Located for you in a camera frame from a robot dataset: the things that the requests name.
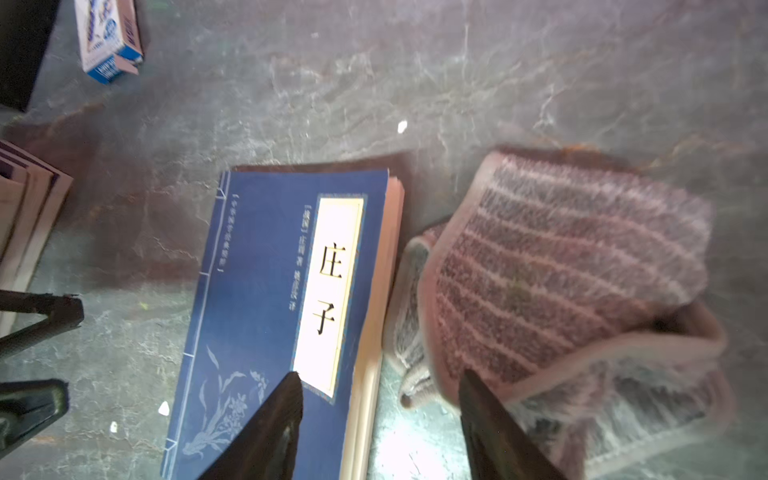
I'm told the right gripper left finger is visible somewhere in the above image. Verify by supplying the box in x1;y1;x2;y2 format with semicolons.
200;371;303;480

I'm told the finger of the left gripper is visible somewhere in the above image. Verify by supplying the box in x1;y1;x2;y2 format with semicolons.
1;379;69;458
1;290;84;360

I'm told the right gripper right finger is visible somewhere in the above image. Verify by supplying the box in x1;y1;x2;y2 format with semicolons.
459;369;565;480

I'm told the navy book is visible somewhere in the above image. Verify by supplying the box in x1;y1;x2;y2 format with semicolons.
0;139;74;337
161;170;404;479

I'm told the grey striped wiping cloth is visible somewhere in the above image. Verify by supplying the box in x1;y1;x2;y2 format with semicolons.
383;152;734;479

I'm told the pencil box white blue red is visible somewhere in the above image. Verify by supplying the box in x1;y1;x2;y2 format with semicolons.
74;0;144;84

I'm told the black mesh file organizer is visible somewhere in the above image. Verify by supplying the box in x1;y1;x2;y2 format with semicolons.
1;0;60;112

